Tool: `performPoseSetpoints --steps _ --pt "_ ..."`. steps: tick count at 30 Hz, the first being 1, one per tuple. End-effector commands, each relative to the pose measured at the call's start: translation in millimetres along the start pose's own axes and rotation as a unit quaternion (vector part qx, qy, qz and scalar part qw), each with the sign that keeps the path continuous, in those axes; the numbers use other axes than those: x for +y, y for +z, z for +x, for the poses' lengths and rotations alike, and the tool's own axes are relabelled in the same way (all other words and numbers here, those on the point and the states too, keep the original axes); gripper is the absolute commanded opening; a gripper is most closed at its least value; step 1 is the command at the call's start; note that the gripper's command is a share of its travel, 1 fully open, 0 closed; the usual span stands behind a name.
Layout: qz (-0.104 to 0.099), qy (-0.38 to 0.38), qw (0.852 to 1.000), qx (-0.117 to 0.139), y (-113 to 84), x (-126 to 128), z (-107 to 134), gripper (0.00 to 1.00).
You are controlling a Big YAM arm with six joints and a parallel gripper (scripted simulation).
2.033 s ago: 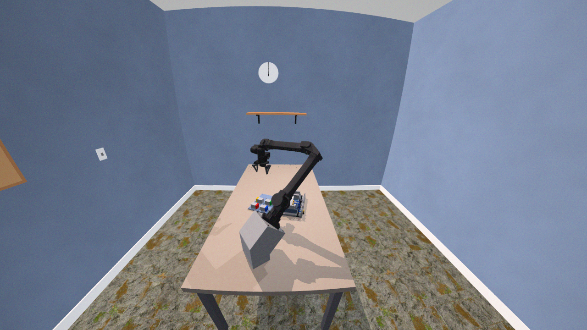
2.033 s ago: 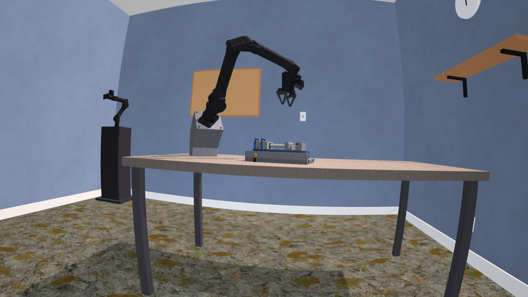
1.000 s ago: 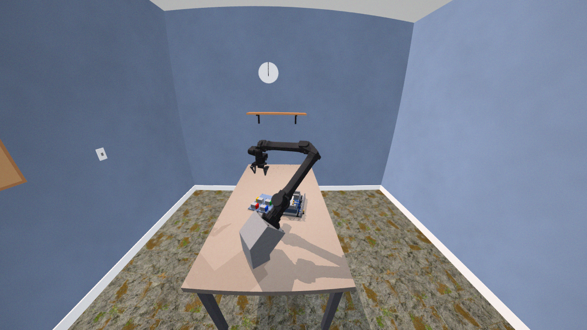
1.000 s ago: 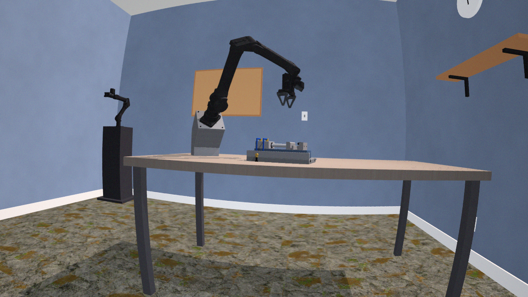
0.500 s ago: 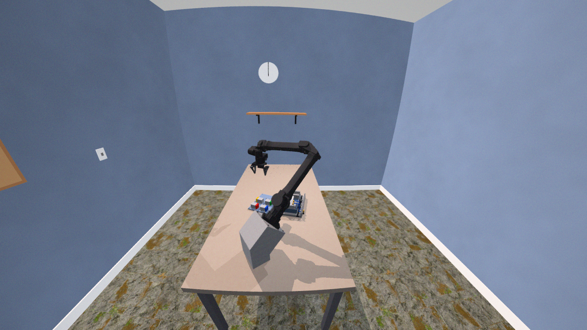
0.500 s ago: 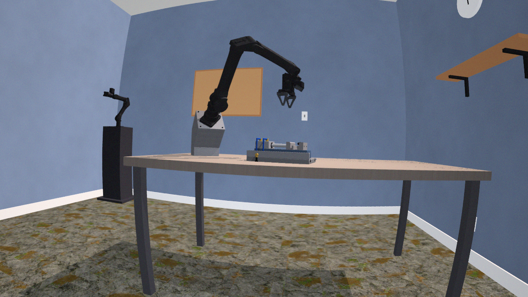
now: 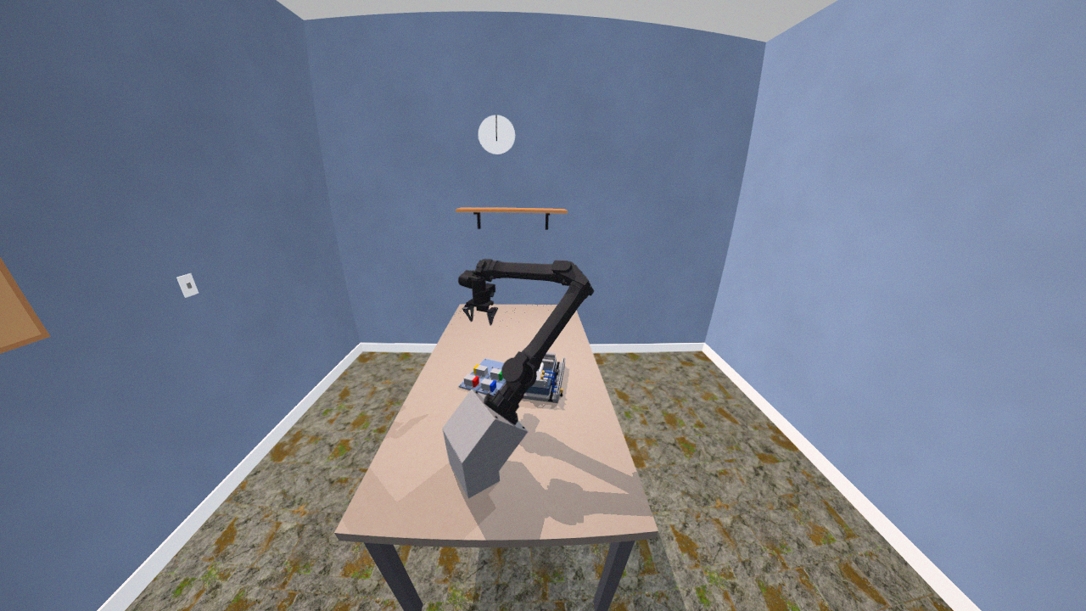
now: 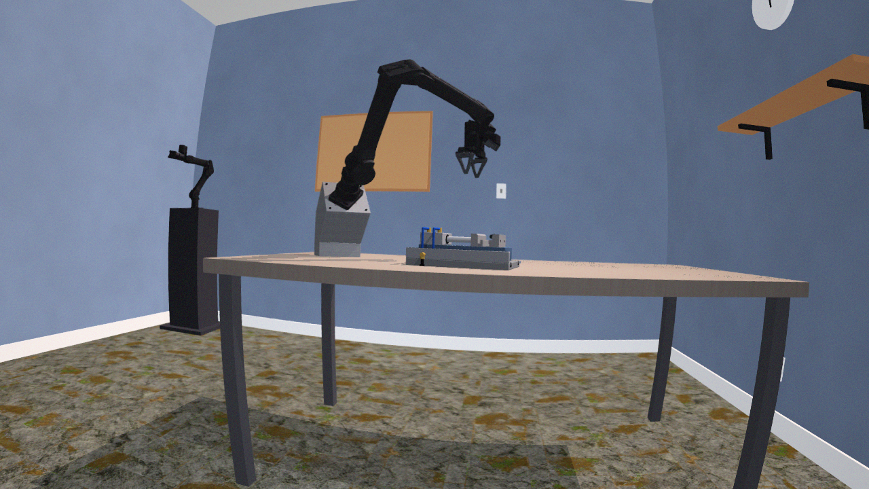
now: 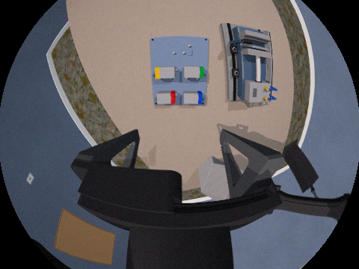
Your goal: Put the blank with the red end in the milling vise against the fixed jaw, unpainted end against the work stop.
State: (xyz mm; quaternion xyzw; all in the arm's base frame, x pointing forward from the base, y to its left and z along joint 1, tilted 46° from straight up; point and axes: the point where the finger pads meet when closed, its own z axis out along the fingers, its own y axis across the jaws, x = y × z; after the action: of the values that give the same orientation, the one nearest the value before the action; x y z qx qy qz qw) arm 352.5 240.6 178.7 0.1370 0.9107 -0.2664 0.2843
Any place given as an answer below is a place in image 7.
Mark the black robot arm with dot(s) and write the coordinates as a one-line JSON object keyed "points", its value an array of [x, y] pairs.
{"points": [[520, 376]]}

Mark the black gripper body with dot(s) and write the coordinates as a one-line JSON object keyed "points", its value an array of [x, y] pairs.
{"points": [[479, 301]]}

